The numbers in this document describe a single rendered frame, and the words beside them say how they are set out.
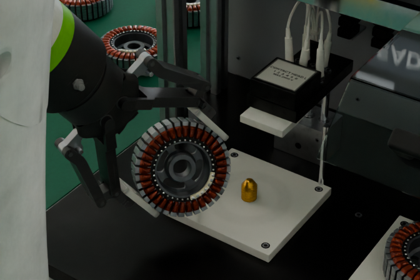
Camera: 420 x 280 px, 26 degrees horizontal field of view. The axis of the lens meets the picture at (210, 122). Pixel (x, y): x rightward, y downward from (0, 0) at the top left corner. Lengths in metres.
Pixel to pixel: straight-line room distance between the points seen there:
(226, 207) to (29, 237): 0.71
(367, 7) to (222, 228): 0.31
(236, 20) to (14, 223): 0.97
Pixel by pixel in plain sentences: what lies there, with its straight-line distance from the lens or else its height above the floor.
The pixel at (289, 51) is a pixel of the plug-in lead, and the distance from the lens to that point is 1.14.
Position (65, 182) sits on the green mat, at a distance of 1.22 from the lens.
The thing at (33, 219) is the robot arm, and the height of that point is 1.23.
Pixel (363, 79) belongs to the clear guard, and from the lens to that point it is 0.83.
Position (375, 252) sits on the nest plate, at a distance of 1.07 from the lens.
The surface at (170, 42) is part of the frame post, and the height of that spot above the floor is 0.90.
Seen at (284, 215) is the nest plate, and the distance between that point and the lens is 1.10.
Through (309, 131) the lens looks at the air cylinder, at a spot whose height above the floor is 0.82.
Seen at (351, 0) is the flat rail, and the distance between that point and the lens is 1.03.
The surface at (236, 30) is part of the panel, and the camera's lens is 1.35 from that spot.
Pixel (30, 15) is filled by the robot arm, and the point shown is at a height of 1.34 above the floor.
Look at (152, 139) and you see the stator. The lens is 1.02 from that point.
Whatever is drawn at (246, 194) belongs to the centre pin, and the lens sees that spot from 1.11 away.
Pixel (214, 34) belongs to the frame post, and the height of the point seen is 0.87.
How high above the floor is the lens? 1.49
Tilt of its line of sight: 35 degrees down
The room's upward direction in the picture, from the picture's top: straight up
